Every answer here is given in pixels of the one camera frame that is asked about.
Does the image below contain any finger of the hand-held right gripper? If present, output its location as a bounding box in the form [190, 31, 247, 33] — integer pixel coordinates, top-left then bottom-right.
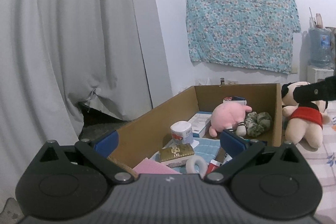
[293, 82, 324, 103]

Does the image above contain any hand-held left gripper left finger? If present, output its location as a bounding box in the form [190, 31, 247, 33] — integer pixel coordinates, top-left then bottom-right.
[31, 129, 134, 185]

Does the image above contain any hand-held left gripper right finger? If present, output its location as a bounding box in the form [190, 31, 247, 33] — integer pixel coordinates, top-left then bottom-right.
[203, 130, 307, 185]

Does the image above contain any pink plush toy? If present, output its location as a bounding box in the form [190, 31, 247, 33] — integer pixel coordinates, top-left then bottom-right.
[209, 103, 253, 138]

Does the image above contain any light blue checked towel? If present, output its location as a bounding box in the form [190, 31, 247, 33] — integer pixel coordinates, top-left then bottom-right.
[151, 137, 221, 174]

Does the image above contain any red white tube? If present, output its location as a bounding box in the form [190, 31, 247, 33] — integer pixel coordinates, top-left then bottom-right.
[206, 160, 223, 175]

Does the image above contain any green fabric scrunchie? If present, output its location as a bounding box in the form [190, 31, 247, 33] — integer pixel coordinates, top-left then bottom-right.
[245, 112, 273, 138]

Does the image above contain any beige plush doll red dress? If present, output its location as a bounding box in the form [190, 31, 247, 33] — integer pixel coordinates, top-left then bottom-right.
[281, 81, 330, 149]

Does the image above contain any blue white carton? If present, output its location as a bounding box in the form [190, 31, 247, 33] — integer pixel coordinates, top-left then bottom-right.
[188, 111, 213, 135]

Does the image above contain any brown cardboard box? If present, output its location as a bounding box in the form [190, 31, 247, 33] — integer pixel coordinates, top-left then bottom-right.
[108, 83, 283, 180]

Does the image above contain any white tape roll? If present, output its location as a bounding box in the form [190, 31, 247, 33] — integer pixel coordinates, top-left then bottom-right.
[185, 155, 208, 178]

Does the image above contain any pink cloth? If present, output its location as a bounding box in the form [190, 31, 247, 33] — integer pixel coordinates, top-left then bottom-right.
[133, 158, 181, 175]

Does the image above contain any toilet paper roll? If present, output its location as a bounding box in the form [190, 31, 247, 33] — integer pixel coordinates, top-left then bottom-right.
[170, 121, 195, 147]

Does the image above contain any gold embossed box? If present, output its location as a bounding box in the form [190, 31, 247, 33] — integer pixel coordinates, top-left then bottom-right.
[158, 144, 195, 168]

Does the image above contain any white water dispenser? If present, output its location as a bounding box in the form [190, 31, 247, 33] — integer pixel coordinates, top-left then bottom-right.
[307, 65, 336, 84]

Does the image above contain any small red white box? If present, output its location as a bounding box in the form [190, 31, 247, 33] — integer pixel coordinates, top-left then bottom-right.
[223, 96, 248, 107]

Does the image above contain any blue water jug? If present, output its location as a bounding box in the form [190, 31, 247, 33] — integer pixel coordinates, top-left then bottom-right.
[308, 27, 335, 68]

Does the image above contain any teal floral cloth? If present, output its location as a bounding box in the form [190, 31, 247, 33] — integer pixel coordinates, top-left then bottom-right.
[186, 0, 301, 75]

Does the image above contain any white curtain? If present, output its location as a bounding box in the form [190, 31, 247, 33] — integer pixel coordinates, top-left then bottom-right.
[0, 0, 174, 195]

